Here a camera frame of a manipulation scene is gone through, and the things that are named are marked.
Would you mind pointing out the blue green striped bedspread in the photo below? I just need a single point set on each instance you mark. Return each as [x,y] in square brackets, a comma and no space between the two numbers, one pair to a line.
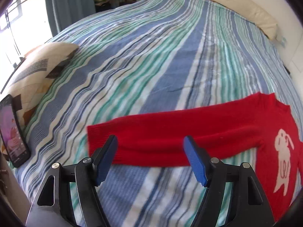
[150,56]

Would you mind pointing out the patterned beige cushion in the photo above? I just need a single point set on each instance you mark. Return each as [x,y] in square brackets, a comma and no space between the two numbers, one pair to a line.
[34,77]

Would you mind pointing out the black smartphone lit screen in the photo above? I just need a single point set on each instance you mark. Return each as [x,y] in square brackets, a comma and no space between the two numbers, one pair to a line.
[11,134]

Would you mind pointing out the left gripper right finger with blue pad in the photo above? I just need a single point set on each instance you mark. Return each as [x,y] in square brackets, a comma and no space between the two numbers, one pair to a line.
[248,204]

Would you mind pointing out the window with metal bars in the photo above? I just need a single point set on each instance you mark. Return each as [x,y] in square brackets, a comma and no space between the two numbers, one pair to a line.
[24,26]

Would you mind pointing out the teal blue curtain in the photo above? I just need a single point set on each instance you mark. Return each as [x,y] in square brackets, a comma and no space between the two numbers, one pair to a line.
[63,13]

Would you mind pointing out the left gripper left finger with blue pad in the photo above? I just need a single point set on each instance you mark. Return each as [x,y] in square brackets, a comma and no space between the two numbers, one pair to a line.
[52,205]

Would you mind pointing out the red knit sweater white figure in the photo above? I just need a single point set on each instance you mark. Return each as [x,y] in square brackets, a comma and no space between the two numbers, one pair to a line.
[258,121]

